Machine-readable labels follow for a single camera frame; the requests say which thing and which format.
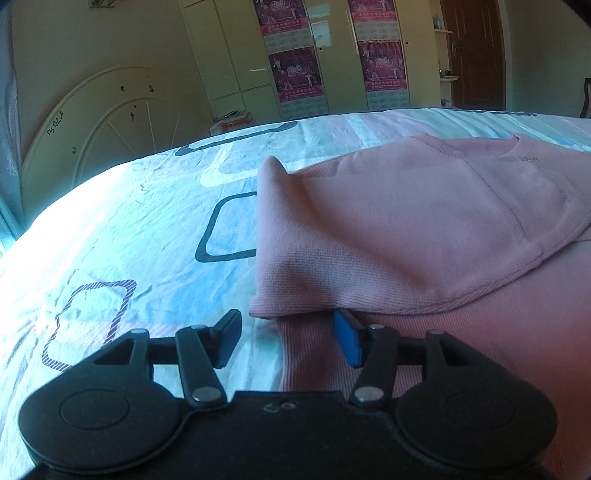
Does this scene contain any orange and white box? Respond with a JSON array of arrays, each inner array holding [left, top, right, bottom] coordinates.
[[208, 110, 254, 137]]

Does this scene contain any purple wall calendar poster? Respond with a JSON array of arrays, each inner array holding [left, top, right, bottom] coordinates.
[[267, 45, 330, 116], [357, 39, 412, 110], [348, 0, 402, 43], [252, 0, 311, 49]]

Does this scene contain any cream corner shelf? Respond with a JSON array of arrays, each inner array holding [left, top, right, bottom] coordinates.
[[433, 14, 462, 108]]

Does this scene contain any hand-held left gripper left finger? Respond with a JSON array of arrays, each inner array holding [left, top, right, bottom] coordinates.
[[93, 309, 243, 411]]

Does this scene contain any brown wooden door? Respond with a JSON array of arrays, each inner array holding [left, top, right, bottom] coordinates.
[[438, 0, 507, 112]]

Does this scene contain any cream wardrobe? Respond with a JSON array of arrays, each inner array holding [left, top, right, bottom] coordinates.
[[179, 0, 440, 117]]

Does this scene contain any dark wooden chair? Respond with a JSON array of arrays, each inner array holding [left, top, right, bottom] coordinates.
[[577, 77, 591, 120]]

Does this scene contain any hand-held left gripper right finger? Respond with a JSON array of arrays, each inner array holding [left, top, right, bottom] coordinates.
[[333, 308, 482, 409]]

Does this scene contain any patterned white bed sheet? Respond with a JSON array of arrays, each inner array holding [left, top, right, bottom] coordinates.
[[0, 107, 591, 480]]

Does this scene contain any pink knit sweater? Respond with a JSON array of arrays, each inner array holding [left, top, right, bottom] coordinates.
[[249, 131, 591, 480]]

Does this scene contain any grey blue curtain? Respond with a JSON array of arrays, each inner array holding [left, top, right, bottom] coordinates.
[[0, 0, 29, 252]]

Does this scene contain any white round headboard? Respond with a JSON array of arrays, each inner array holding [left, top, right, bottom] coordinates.
[[21, 65, 214, 189]]

